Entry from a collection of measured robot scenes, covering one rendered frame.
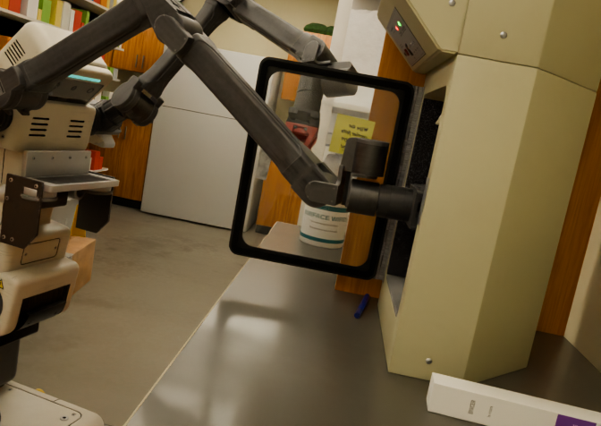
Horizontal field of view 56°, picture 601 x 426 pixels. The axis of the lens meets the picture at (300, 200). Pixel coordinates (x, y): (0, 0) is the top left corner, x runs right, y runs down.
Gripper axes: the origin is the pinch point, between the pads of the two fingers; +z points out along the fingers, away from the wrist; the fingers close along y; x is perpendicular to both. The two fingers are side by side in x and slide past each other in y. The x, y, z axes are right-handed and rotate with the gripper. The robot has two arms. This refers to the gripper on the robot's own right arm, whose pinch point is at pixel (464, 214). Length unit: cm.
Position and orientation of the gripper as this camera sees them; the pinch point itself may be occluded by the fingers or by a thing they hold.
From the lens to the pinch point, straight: 98.3
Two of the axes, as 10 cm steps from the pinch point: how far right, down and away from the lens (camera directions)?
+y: 0.9, -1.3, 9.9
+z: 9.8, 1.7, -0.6
